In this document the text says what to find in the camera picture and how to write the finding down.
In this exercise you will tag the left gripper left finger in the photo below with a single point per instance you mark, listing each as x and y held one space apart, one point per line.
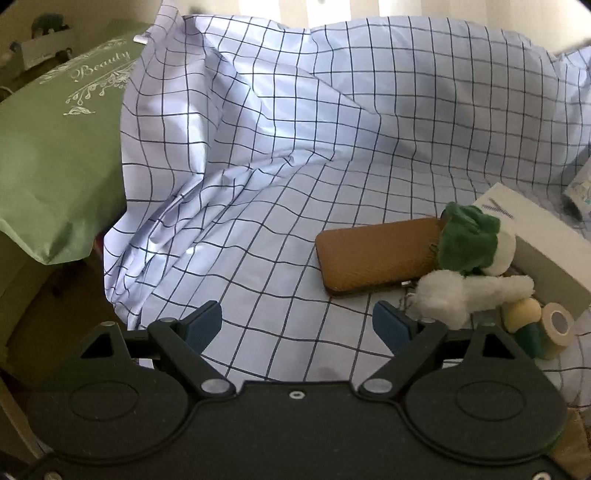
180 344

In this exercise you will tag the brown leather wallet case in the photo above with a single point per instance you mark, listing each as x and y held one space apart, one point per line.
358 259

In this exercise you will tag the purple bunny bottle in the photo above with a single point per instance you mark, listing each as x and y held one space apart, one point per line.
577 197

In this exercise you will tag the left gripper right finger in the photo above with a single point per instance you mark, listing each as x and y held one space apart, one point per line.
413 346

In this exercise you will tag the green white radish plush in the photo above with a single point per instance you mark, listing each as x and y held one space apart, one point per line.
472 240

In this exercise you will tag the white plush bunny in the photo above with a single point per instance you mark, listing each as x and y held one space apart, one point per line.
451 298

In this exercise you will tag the beige tape roll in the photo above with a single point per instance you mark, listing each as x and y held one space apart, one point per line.
557 330

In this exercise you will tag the green Beauty bag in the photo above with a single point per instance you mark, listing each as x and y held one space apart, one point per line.
61 174

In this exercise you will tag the white checkered cloth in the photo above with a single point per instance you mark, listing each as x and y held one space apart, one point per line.
242 139

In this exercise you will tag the white rectangular box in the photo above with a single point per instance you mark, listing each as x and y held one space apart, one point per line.
554 255

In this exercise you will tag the green wooden mushroom peg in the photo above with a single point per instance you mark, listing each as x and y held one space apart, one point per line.
523 320

